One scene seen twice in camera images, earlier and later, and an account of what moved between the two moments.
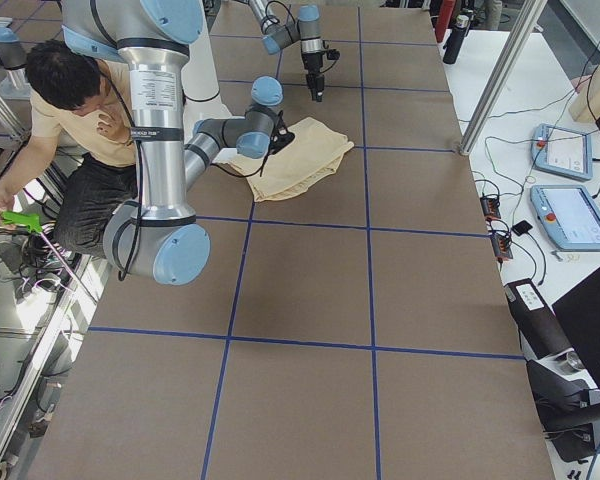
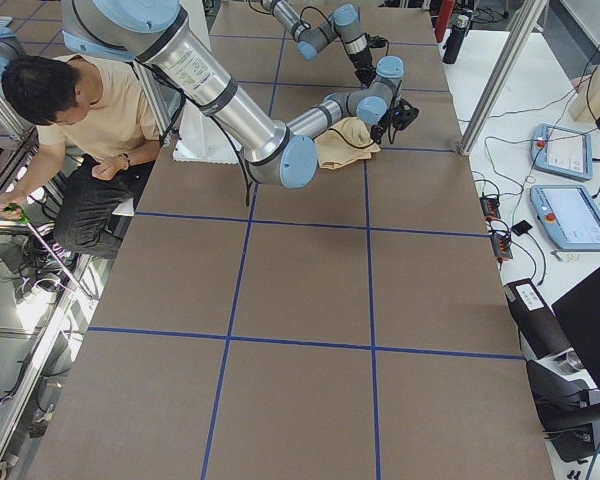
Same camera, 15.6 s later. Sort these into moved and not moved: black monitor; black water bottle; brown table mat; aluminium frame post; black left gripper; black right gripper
Moved: black right gripper; black left gripper
Not moved: brown table mat; black monitor; black water bottle; aluminium frame post
